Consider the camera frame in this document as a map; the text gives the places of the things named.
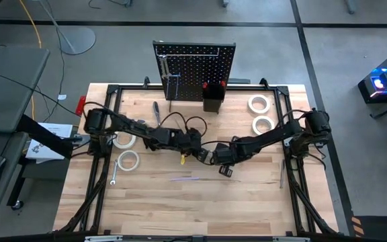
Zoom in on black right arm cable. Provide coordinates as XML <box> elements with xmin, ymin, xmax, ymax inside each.
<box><xmin>200</xmin><ymin>108</ymin><xmax>312</xmax><ymax>149</ymax></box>

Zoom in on long wire pegboard tool rack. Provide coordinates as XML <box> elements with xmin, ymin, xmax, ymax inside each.
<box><xmin>155</xmin><ymin>46</ymin><xmax>221</xmax><ymax>58</ymax></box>

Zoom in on light purple pen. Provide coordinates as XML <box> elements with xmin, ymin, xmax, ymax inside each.
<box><xmin>169</xmin><ymin>176</ymin><xmax>202</xmax><ymax>183</ymax></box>

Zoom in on black perforated pegboard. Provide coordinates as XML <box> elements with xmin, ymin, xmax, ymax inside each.
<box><xmin>152</xmin><ymin>40</ymin><xmax>237</xmax><ymax>102</ymax></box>

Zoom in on large grey desk top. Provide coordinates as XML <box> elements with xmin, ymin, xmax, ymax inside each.
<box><xmin>0</xmin><ymin>46</ymin><xmax>50</xmax><ymax>134</ymax></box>

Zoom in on double-prong wire pegboard hook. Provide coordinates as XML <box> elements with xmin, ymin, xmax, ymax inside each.
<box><xmin>165</xmin><ymin>73</ymin><xmax>182</xmax><ymax>101</ymax></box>

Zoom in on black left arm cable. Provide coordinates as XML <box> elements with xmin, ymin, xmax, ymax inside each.
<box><xmin>81</xmin><ymin>100</ymin><xmax>209</xmax><ymax>137</ymax></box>

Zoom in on white printed paper sheets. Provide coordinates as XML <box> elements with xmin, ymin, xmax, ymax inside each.
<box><xmin>24</xmin><ymin>122</ymin><xmax>74</xmax><ymax>165</ymax></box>

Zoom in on black pegboard storage bin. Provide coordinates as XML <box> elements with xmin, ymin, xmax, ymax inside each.
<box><xmin>202</xmin><ymin>80</ymin><xmax>227</xmax><ymax>114</ymax></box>

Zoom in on black platform hazard stripes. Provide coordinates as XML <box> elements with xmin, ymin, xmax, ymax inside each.
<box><xmin>350</xmin><ymin>214</ymin><xmax>387</xmax><ymax>242</ymax></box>

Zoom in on red flat object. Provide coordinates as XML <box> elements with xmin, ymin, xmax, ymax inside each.
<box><xmin>75</xmin><ymin>95</ymin><xmax>87</xmax><ymax>117</ymax></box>

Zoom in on silver aluminium rail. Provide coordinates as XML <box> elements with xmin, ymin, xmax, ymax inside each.
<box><xmin>84</xmin><ymin>235</ymin><xmax>311</xmax><ymax>242</ymax></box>

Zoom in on thin black floor cable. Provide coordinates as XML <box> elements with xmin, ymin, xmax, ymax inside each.
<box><xmin>0</xmin><ymin>71</ymin><xmax>83</xmax><ymax>118</ymax></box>

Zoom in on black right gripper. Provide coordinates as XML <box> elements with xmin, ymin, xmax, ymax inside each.
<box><xmin>211</xmin><ymin>143</ymin><xmax>241</xmax><ymax>178</ymax></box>

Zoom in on yellow cable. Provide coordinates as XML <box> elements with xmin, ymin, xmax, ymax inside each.
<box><xmin>17</xmin><ymin>0</ymin><xmax>43</xmax><ymax>121</ymax></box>

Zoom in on black computer case RGB lights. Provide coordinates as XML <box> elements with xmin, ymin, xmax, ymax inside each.
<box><xmin>357</xmin><ymin>45</ymin><xmax>387</xmax><ymax>105</ymax></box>

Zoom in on white masking tape roll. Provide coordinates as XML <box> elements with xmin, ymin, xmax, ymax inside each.
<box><xmin>112</xmin><ymin>132</ymin><xmax>137</xmax><ymax>151</ymax></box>
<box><xmin>247</xmin><ymin>94</ymin><xmax>271</xmax><ymax>115</ymax></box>
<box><xmin>251</xmin><ymin>115</ymin><xmax>275</xmax><ymax>136</ymax></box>
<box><xmin>116</xmin><ymin>149</ymin><xmax>141</xmax><ymax>173</ymax></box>

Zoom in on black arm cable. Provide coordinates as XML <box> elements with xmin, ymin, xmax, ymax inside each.
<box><xmin>81</xmin><ymin>100</ymin><xmax>209</xmax><ymax>137</ymax></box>
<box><xmin>200</xmin><ymin>108</ymin><xmax>312</xmax><ymax>149</ymax></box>

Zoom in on chrome combination wrench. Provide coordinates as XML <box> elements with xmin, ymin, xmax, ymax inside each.
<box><xmin>162</xmin><ymin>56</ymin><xmax>172</xmax><ymax>81</ymax></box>
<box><xmin>110</xmin><ymin>159</ymin><xmax>119</xmax><ymax>187</ymax></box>
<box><xmin>159</xmin><ymin>54</ymin><xmax>168</xmax><ymax>80</ymax></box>

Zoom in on black diagonal support beam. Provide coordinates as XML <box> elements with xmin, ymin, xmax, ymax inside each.
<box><xmin>15</xmin><ymin>113</ymin><xmax>75</xmax><ymax>159</ymax></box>

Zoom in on black caster wheel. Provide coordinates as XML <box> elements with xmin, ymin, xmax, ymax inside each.
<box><xmin>10</xmin><ymin>199</ymin><xmax>25</xmax><ymax>212</ymax></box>

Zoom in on grey round-base floor stand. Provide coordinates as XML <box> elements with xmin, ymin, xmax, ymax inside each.
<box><xmin>38</xmin><ymin>0</ymin><xmax>97</xmax><ymax>56</ymax></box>

